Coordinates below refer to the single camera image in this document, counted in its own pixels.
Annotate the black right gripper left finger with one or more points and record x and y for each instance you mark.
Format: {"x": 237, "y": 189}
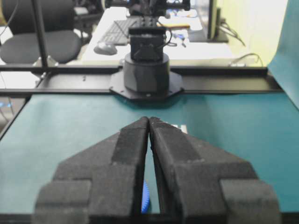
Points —
{"x": 99, "y": 185}

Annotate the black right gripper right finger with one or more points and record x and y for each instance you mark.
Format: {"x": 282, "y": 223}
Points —
{"x": 210, "y": 185}

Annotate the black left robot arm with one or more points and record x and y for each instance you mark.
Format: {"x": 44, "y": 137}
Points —
{"x": 146, "y": 68}

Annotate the large blue gear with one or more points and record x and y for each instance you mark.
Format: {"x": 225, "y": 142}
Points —
{"x": 145, "y": 198}

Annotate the grey computer mouse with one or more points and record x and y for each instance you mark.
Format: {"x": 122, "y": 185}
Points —
{"x": 105, "y": 48}

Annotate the white desk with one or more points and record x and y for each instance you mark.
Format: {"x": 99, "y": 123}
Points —
{"x": 187, "y": 54}

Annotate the black office chair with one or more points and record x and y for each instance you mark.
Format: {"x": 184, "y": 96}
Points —
{"x": 63, "y": 44}

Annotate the black computer monitor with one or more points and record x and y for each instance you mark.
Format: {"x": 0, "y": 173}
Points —
{"x": 214, "y": 33}

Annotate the black keyboard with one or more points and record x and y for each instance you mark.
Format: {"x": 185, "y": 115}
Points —
{"x": 117, "y": 33}

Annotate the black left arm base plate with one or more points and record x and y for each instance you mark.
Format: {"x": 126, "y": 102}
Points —
{"x": 146, "y": 87}

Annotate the black aluminium frame rail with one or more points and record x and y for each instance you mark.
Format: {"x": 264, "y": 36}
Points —
{"x": 98, "y": 80}

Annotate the black vertical frame post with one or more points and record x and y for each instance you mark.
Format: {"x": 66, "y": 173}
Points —
{"x": 40, "y": 32}

